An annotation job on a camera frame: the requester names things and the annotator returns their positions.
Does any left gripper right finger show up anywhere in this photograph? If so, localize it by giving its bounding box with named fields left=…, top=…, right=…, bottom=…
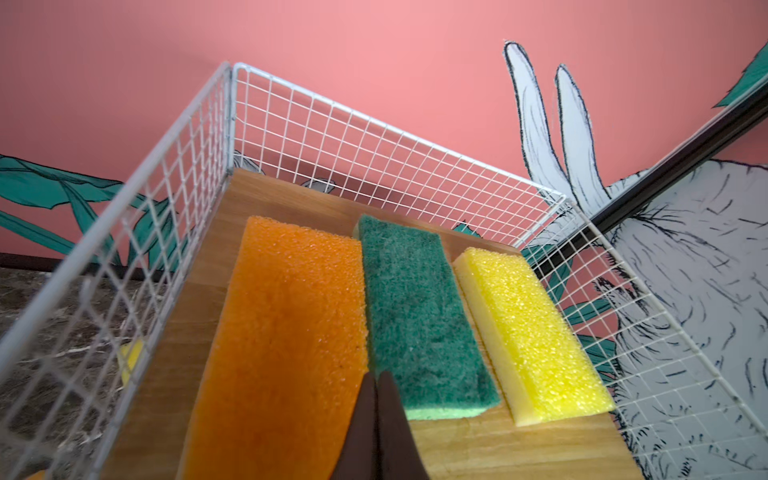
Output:
left=377, top=371, right=429, bottom=480

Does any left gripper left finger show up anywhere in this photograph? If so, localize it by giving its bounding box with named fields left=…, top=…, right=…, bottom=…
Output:
left=330, top=372, right=378, bottom=480

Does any green sponge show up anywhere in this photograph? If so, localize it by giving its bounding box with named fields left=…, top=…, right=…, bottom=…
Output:
left=356, top=216, right=500, bottom=421

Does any orange sponge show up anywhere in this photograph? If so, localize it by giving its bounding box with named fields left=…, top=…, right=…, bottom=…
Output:
left=179, top=216, right=368, bottom=479

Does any right black frame post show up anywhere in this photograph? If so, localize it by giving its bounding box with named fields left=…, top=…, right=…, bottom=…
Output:
left=534, top=78, right=767, bottom=279

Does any yellow sponge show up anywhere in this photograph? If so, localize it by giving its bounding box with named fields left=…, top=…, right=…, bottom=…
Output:
left=117, top=338, right=144, bottom=386
left=454, top=248, right=615, bottom=427

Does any white wire three-tier shelf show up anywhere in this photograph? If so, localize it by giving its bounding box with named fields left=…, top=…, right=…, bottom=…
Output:
left=1, top=43, right=767, bottom=479

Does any yellow sponge beside shelf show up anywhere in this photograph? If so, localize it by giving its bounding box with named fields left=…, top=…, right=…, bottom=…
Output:
left=117, top=338, right=144, bottom=386

